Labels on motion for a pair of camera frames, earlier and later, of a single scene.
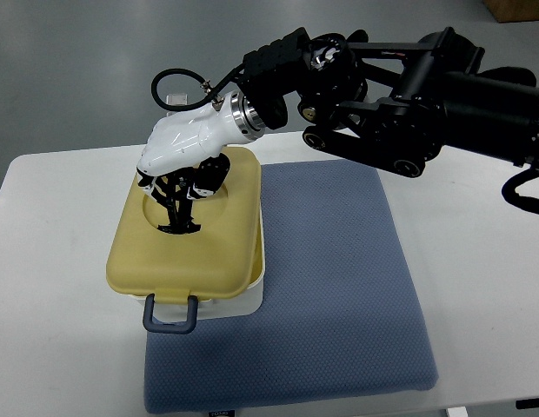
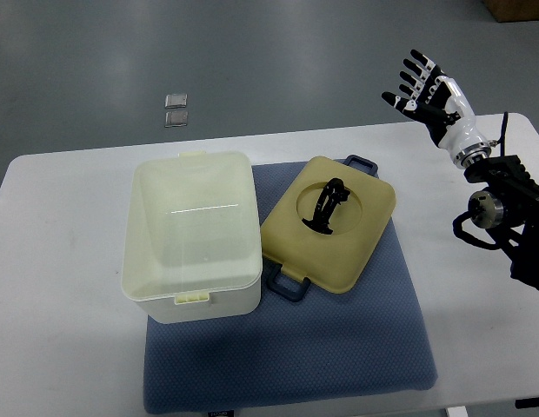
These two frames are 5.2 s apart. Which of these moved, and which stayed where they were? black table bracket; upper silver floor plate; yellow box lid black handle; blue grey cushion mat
Moved: yellow box lid black handle
Stayed: blue grey cushion mat; upper silver floor plate; black table bracket
